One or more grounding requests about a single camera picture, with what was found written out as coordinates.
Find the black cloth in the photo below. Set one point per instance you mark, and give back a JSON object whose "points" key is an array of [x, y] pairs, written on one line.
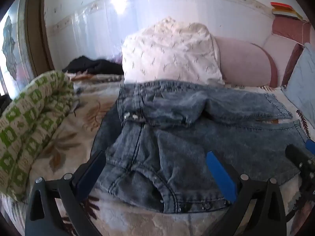
{"points": [[98, 66]]}

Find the orange book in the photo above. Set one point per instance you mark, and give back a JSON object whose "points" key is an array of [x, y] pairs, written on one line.
{"points": [[280, 5]]}

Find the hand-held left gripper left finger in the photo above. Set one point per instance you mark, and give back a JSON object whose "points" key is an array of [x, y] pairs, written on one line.
{"points": [[89, 174]]}

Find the blue denim pants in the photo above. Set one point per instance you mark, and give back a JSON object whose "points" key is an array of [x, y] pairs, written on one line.
{"points": [[172, 152]]}

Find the pink upholstered headboard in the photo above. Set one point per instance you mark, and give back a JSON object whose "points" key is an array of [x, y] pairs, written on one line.
{"points": [[241, 61]]}

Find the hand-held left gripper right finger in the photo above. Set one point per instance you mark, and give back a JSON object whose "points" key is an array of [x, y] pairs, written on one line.
{"points": [[221, 174]]}

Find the light blue pillow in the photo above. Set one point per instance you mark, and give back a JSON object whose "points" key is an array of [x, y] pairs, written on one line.
{"points": [[302, 78]]}

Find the white leaf-print pillow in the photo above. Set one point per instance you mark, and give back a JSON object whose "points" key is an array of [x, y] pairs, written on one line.
{"points": [[169, 54]]}

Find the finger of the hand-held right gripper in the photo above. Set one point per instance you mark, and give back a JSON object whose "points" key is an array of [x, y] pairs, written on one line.
{"points": [[296, 156]]}

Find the leaf-print fleece blanket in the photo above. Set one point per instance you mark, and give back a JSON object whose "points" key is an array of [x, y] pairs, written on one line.
{"points": [[73, 132]]}

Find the green patterned quilt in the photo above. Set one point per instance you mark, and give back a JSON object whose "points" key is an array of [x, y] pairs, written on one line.
{"points": [[29, 127]]}

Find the stained glass window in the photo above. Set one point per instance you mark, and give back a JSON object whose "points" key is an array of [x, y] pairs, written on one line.
{"points": [[14, 54]]}

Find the brown wooden window frame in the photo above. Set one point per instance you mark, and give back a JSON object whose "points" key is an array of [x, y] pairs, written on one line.
{"points": [[37, 29]]}

